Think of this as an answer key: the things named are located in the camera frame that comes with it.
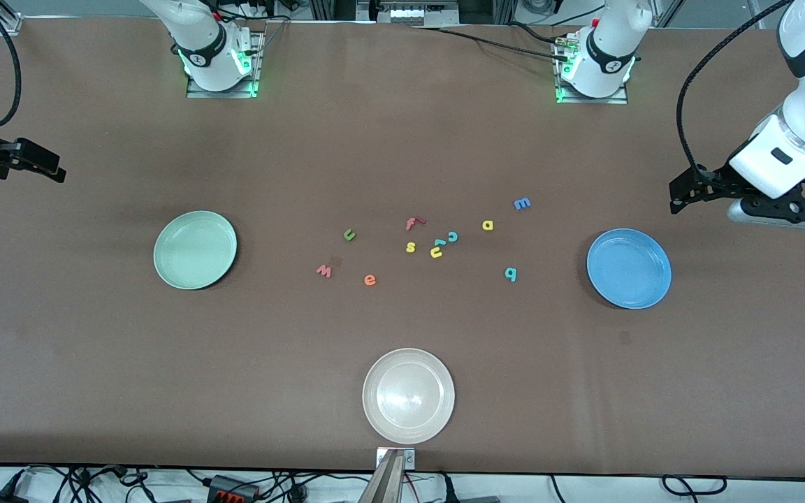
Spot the blue plate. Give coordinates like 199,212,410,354
586,228,673,310

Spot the aluminium corner profile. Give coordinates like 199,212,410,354
0,0,24,34

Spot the light green plate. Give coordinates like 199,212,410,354
153,210,238,291

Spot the grey control box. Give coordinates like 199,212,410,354
387,0,460,27

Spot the cream white plate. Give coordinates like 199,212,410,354
362,347,456,445

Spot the black orange power adapter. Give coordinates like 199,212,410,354
207,474,261,503

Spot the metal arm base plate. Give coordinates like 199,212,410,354
554,42,629,105
186,31,263,99

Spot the black cable on table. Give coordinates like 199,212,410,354
413,23,574,61

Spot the black looped floor cable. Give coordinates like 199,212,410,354
660,474,728,498

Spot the metal mount bracket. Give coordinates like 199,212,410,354
376,447,416,469

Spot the aluminium camera mount pole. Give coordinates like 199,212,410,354
357,449,410,503

